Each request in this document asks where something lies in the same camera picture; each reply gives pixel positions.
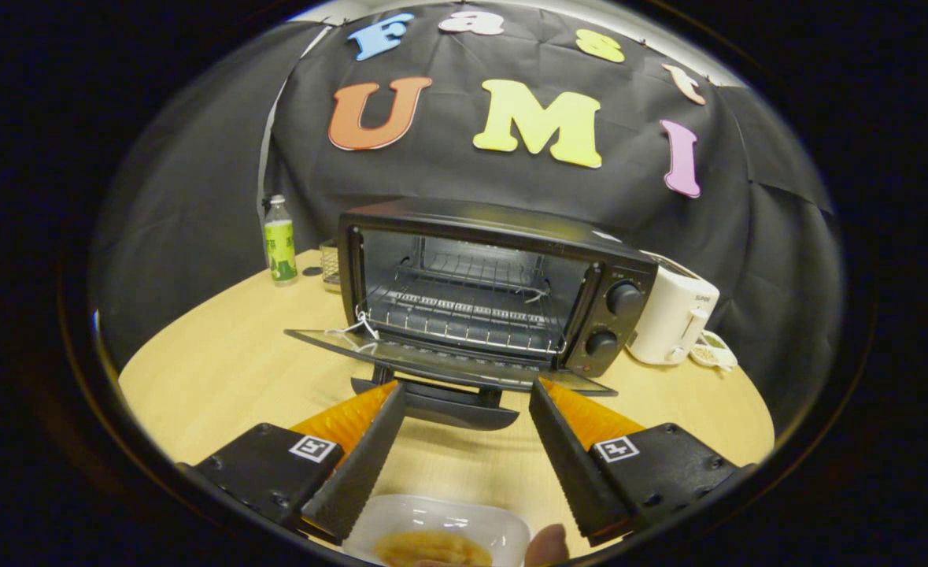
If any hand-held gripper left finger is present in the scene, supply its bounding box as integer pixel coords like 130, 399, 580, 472
176, 381, 408, 546

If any golden bread roll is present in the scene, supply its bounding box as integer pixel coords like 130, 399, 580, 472
375, 530, 494, 567

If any white pop-up toaster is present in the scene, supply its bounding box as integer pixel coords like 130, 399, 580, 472
627, 252, 721, 366

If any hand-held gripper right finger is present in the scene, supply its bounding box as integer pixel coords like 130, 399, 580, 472
528, 376, 757, 548

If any clear glass jar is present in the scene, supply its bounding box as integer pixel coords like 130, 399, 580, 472
320, 239, 342, 294

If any white plate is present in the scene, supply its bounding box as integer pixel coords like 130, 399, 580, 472
342, 494, 532, 567

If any white string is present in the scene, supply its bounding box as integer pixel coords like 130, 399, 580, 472
326, 311, 382, 355

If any green label plastic bottle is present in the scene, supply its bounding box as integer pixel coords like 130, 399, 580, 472
264, 195, 299, 286

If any black toaster oven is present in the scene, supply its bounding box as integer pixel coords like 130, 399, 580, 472
285, 198, 660, 431

